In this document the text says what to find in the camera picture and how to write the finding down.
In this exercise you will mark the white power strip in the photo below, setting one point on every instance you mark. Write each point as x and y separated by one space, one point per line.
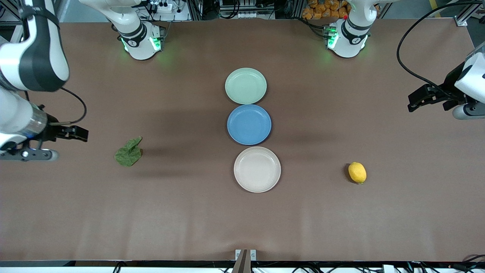
162 7

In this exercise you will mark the metal equipment rack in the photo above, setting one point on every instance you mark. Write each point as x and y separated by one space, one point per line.
242 9

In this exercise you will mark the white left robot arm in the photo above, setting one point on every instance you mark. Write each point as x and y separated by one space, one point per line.
350 38

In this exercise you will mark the grey metal table bracket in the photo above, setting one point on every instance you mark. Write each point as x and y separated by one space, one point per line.
245 254

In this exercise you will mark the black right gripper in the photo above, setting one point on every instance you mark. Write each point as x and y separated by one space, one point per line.
52 132

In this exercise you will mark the aluminium frame rail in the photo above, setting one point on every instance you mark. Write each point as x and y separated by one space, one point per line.
7 22
465 17

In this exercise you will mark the yellow lemon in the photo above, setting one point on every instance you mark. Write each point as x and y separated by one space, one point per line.
357 172

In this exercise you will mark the green lettuce leaf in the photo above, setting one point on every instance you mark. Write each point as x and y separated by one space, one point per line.
129 155

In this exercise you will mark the bag of oranges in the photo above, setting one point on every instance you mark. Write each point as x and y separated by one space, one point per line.
326 9

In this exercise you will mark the blue round plate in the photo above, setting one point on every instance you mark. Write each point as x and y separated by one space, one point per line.
249 124

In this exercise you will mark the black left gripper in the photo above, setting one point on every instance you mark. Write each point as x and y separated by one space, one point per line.
449 91

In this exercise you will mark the pale green round plate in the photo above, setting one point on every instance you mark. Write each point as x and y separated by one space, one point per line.
245 85

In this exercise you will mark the beige round plate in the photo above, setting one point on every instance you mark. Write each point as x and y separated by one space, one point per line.
257 169

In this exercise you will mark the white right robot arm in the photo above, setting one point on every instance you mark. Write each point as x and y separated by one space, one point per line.
38 57

